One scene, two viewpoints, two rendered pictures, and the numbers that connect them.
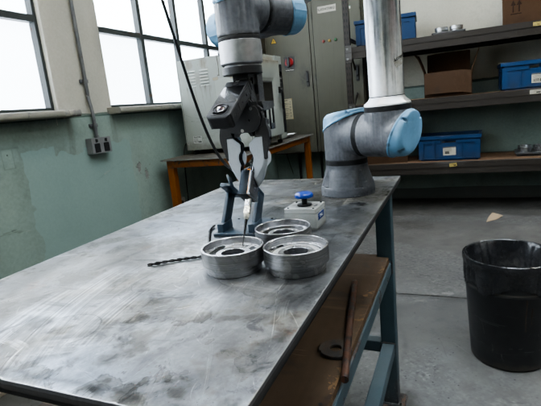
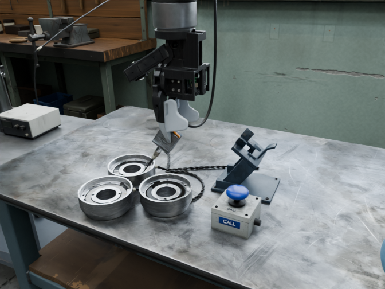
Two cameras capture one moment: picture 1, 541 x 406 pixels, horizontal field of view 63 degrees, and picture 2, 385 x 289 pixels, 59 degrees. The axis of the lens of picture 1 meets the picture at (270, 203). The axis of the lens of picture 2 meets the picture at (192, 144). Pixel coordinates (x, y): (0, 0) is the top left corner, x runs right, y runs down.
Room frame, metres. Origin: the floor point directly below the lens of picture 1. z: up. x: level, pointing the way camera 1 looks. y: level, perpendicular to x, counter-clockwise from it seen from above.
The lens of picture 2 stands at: (0.89, -0.59, 1.20)
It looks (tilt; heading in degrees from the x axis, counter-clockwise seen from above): 25 degrees down; 94
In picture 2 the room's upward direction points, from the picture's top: 1 degrees counter-clockwise
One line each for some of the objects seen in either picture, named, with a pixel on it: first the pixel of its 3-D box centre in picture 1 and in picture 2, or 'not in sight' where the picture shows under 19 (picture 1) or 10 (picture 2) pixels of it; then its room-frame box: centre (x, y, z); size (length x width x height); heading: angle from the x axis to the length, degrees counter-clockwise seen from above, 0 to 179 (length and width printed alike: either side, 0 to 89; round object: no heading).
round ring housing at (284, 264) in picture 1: (296, 256); (106, 198); (0.68, -0.03, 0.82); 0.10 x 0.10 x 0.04
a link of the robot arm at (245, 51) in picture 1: (239, 55); (175, 16); (0.82, 0.03, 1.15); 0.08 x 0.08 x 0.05
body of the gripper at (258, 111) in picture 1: (247, 101); (180, 64); (0.83, 0.02, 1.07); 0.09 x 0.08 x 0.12; 159
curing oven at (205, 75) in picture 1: (239, 104); not in sight; (3.37, 0.16, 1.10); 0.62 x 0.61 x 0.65; 156
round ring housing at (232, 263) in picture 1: (233, 257); (132, 172); (0.71, 0.07, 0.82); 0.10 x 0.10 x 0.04
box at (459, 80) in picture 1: (447, 73); not in sight; (4.00, -1.65, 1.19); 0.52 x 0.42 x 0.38; 66
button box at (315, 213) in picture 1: (306, 213); (239, 213); (0.94, -0.08, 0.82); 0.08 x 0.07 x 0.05; 156
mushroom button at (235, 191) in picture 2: (304, 203); (236, 200); (0.93, -0.07, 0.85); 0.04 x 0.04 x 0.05
